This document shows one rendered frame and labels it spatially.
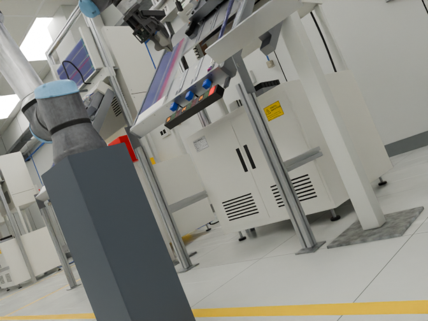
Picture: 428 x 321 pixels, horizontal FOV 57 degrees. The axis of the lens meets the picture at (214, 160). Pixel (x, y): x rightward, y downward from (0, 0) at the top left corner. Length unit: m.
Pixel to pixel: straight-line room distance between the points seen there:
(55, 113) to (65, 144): 0.09
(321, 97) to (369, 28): 1.97
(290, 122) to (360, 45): 1.72
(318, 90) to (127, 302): 0.87
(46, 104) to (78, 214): 0.31
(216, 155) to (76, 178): 1.08
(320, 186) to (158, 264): 0.83
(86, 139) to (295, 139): 0.91
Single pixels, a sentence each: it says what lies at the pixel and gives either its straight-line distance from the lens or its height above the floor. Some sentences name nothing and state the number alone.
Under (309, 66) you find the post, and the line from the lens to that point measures 1.38.
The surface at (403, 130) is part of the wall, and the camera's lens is 3.28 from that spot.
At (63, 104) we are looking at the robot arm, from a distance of 1.16.
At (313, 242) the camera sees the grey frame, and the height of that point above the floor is 0.02.
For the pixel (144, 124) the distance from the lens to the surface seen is 1.87.
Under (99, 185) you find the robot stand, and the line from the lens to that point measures 1.07.
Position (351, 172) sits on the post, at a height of 0.21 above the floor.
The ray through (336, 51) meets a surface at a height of 0.73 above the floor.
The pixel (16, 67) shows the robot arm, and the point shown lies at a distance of 1.35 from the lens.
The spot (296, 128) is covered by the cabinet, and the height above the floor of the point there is 0.42.
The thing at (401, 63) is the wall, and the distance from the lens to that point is 3.23.
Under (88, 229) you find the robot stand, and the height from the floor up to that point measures 0.36.
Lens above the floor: 0.36
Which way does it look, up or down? 2 degrees up
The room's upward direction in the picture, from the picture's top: 22 degrees counter-clockwise
